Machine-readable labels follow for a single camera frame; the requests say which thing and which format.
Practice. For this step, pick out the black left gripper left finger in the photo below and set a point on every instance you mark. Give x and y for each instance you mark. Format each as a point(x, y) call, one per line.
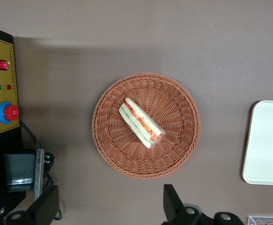
point(41, 208)

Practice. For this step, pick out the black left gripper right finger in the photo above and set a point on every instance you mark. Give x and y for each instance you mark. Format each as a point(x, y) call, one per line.
point(173, 208)

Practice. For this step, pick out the triangle sandwich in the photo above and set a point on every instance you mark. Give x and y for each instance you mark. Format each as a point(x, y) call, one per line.
point(139, 124)

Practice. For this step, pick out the round brown wicker basket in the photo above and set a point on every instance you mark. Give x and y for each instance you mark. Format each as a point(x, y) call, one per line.
point(173, 145)

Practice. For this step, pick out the beige plastic tray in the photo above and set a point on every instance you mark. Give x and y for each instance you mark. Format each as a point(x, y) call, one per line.
point(267, 143)

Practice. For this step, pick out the grey metal box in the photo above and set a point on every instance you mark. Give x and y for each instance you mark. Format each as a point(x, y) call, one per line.
point(19, 168)

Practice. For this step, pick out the clear acrylic bottle rack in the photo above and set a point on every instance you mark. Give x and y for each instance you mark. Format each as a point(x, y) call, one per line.
point(267, 220)

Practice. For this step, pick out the red emergency stop button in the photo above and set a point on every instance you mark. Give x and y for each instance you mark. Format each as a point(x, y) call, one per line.
point(9, 112)

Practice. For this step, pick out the red indicator light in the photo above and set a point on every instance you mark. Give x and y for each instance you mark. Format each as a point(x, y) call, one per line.
point(9, 87)

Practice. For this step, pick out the black control box yellow panel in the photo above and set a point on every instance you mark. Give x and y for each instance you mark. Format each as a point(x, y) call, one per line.
point(2, 49)

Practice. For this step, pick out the metal bracket strip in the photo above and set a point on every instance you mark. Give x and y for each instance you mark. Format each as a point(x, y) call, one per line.
point(39, 173)

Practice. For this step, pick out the red rocker switch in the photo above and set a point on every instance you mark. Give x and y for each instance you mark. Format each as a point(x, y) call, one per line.
point(2, 64)

